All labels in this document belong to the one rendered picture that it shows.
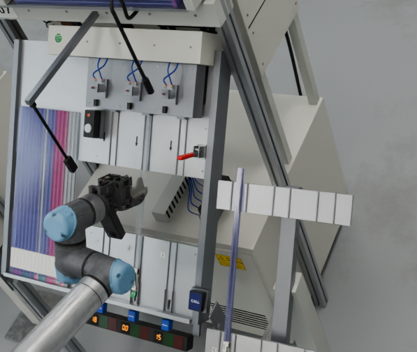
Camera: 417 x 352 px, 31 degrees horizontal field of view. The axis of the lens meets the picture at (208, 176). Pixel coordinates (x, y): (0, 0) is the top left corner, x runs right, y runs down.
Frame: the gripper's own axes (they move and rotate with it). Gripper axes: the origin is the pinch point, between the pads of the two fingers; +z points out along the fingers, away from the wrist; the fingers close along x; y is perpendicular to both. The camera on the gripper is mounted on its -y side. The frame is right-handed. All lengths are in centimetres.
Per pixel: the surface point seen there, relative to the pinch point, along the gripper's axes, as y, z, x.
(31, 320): -80, 41, 87
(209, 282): -22.1, -0.9, -21.0
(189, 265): -17.2, -2.9, -16.4
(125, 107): 22.9, 0.1, 3.7
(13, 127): 12.5, 2.6, 47.2
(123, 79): 30.0, 1.7, 4.8
